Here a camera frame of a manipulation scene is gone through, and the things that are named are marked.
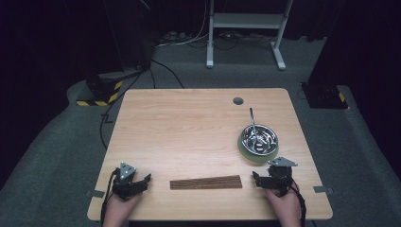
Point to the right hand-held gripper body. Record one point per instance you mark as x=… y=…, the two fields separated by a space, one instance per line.
x=280 y=176

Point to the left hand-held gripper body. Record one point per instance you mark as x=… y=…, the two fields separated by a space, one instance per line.
x=123 y=186

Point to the steel bowl with green outside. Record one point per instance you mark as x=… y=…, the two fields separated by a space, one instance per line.
x=257 y=153

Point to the row of brown wooden chopsticks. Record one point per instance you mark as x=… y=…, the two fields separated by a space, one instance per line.
x=206 y=183

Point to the person's left hand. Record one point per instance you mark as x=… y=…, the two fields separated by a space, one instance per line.
x=121 y=206

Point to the person's right hand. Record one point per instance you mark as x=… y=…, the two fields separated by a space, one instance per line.
x=285 y=205

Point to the grey tape piece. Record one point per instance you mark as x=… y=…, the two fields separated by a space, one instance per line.
x=323 y=189
x=94 y=193

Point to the grey round table grommet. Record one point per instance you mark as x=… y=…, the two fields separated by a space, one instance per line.
x=238 y=101

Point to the white metal stand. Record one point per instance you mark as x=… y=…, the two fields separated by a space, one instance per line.
x=246 y=20

